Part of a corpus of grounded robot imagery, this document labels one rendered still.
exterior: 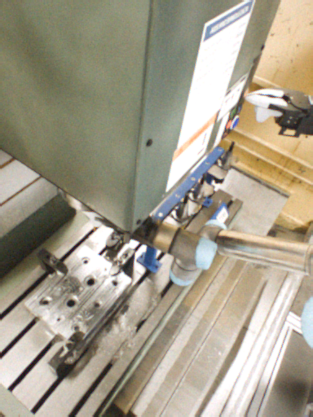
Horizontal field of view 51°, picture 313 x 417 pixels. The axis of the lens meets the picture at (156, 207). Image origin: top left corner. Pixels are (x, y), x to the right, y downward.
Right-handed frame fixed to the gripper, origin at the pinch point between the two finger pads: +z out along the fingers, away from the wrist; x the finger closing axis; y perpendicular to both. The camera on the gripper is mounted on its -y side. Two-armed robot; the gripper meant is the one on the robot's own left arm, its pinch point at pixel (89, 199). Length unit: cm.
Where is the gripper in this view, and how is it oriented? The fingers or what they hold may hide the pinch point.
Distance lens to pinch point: 87.6
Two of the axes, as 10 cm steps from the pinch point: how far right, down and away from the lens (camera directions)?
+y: -1.3, 6.2, 7.7
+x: 3.9, -6.9, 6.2
